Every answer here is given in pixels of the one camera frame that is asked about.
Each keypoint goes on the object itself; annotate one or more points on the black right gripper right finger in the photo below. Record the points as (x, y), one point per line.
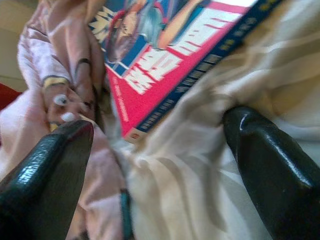
(280, 187)

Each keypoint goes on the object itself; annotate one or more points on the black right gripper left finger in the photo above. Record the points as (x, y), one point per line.
(45, 187)

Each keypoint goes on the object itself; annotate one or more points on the pink and blue comic book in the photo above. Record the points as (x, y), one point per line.
(142, 100)

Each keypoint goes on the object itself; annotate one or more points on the bed with grey floral sheet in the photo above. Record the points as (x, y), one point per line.
(190, 175)

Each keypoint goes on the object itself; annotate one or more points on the red folded mattress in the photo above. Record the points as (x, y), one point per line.
(7, 96)

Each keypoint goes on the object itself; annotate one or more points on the pink cartoon blanket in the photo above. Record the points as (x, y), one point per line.
(32, 62)

